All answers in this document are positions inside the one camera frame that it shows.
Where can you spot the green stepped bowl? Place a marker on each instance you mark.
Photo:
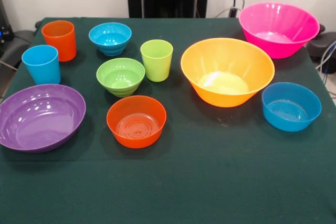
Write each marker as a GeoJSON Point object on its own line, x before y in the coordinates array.
{"type": "Point", "coordinates": [120, 77]}

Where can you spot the green plastic cup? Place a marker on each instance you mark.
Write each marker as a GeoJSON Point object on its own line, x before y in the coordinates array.
{"type": "Point", "coordinates": [157, 64]}

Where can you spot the orange round bowl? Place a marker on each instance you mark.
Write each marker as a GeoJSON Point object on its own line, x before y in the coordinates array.
{"type": "Point", "coordinates": [136, 129]}

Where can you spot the large yellow-orange bowl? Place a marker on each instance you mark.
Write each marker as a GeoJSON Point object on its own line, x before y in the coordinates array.
{"type": "Point", "coordinates": [225, 64]}

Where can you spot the light blue stepped bowl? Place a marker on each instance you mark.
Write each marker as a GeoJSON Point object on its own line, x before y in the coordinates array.
{"type": "Point", "coordinates": [110, 37]}

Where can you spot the dark green tablecloth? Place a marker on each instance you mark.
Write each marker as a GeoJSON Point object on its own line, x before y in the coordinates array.
{"type": "Point", "coordinates": [183, 182]}

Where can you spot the black power adapter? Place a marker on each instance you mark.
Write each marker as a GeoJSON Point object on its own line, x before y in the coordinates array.
{"type": "Point", "coordinates": [232, 12]}

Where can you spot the orange plastic cup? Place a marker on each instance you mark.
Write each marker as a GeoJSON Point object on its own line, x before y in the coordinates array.
{"type": "Point", "coordinates": [61, 45]}

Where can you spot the blue round bowl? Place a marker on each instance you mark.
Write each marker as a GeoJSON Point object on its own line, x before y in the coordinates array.
{"type": "Point", "coordinates": [291, 113]}

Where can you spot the blue plastic cup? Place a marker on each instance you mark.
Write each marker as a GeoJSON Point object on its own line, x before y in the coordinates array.
{"type": "Point", "coordinates": [43, 69]}

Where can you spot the large purple bowl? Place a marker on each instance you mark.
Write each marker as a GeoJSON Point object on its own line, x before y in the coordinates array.
{"type": "Point", "coordinates": [39, 119]}

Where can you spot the large pink bowl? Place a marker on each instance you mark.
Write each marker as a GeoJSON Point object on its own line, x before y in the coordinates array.
{"type": "Point", "coordinates": [278, 24]}

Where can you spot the black equipment base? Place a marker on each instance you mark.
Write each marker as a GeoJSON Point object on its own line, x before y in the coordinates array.
{"type": "Point", "coordinates": [324, 44]}

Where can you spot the black computer case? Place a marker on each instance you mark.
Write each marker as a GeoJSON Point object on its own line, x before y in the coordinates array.
{"type": "Point", "coordinates": [5, 30]}

